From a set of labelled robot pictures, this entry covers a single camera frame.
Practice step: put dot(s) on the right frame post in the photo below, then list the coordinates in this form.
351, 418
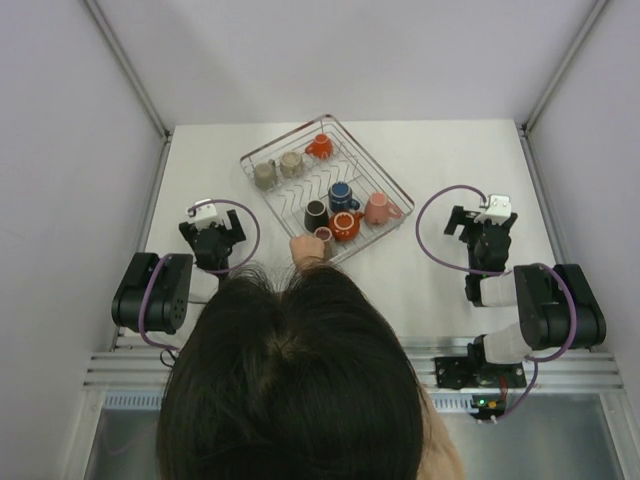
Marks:
578, 41

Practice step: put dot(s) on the mauve brown mug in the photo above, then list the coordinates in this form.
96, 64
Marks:
326, 236

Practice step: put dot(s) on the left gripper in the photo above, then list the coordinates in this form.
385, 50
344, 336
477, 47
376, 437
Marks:
236, 230

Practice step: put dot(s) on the dark brown mug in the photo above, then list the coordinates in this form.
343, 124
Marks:
315, 216

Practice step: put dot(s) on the pink mug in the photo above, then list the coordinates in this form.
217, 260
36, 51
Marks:
379, 210

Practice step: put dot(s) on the metal wire dish rack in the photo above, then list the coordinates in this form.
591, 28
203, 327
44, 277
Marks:
350, 163

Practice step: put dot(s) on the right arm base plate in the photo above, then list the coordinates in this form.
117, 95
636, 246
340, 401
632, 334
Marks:
456, 373

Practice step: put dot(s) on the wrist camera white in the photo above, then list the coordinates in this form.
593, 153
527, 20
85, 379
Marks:
496, 209
203, 215

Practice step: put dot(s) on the beige grey cup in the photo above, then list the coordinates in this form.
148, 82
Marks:
265, 175

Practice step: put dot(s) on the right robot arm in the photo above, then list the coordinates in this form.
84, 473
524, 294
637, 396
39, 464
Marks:
556, 306

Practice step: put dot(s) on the blue mug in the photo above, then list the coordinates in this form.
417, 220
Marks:
341, 199

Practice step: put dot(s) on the white slotted cable duct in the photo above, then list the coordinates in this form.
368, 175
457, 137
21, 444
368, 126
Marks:
151, 401

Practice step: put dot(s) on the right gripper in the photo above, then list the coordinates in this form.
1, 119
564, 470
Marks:
466, 218

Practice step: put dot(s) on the orange mug white rim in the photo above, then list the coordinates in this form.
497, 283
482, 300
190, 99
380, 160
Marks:
345, 225

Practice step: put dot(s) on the person's hand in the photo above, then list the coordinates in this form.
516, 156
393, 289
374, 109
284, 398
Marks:
307, 251

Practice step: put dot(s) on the frame post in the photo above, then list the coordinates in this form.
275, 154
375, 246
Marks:
124, 63
578, 41

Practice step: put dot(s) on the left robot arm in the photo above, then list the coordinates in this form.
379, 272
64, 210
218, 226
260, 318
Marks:
154, 291

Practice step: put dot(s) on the beige speckled cup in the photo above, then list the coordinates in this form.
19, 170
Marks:
291, 164

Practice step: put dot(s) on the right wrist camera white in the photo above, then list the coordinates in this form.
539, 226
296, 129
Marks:
496, 209

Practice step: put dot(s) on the left frame post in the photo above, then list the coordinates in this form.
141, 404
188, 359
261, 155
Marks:
124, 63

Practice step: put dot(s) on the small orange cup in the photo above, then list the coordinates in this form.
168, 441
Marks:
321, 147

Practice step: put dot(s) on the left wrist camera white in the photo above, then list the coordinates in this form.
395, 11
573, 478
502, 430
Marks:
203, 215

